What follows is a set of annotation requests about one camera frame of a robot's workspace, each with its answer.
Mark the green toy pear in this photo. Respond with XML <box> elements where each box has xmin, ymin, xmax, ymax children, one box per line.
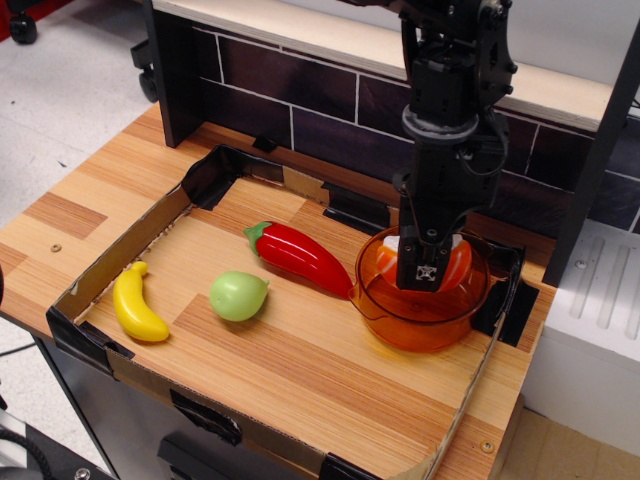
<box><xmin>209</xmin><ymin>271</ymin><xmax>269</xmax><ymax>322</ymax></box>

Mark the dark brick pattern backsplash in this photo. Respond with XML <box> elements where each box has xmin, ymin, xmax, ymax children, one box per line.
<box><xmin>192</xmin><ymin>22</ymin><xmax>640</xmax><ymax>241</ymax></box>

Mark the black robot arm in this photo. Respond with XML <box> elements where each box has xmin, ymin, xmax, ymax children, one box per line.
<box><xmin>378</xmin><ymin>1</ymin><xmax>517</xmax><ymax>293</ymax></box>

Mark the white ribbed appliance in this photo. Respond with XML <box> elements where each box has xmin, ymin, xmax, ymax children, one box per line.
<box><xmin>523</xmin><ymin>221</ymin><xmax>639</xmax><ymax>451</ymax></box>

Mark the orange white toy sushi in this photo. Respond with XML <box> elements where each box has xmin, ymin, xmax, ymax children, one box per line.
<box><xmin>376</xmin><ymin>233</ymin><xmax>472</xmax><ymax>292</ymax></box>

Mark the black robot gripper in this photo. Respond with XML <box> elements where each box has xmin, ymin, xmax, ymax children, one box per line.
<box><xmin>395</xmin><ymin>108</ymin><xmax>509</xmax><ymax>292</ymax></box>

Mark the yellow toy banana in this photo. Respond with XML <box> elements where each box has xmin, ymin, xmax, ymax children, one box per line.
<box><xmin>113</xmin><ymin>261</ymin><xmax>169</xmax><ymax>342</ymax></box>

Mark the red toy chili pepper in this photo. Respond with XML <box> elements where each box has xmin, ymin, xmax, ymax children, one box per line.
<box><xmin>243</xmin><ymin>221</ymin><xmax>353</xmax><ymax>299</ymax></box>

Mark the black metal upright post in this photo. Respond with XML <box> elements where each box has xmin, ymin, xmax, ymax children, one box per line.
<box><xmin>543</xmin><ymin>25</ymin><xmax>639</xmax><ymax>287</ymax></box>

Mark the transparent orange plastic pot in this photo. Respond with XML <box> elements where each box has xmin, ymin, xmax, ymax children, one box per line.
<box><xmin>350</xmin><ymin>227</ymin><xmax>492</xmax><ymax>352</ymax></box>

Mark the black chair caster wheel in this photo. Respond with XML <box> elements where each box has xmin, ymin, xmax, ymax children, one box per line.
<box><xmin>130</xmin><ymin>39</ymin><xmax>158</xmax><ymax>103</ymax></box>

